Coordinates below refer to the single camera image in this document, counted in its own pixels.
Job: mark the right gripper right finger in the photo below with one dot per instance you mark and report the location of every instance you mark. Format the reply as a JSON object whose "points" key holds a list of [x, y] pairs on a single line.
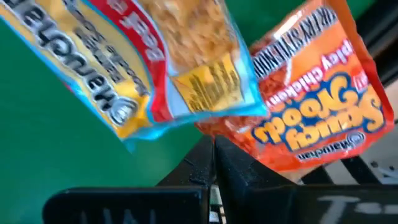
{"points": [[280, 205]]}

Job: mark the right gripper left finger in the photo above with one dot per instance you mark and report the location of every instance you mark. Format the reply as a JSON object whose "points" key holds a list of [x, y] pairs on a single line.
{"points": [[140, 205]]}

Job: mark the Saucy Noods red noodle pack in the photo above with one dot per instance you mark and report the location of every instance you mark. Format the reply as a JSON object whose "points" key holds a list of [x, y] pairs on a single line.
{"points": [[326, 93]]}

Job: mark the Maruchan beef ramen pack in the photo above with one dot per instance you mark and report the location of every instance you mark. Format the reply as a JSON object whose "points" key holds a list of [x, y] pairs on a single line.
{"points": [[93, 62]]}

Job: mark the green table mat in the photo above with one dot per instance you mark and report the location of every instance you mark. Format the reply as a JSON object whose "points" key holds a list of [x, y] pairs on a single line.
{"points": [[46, 140]]}

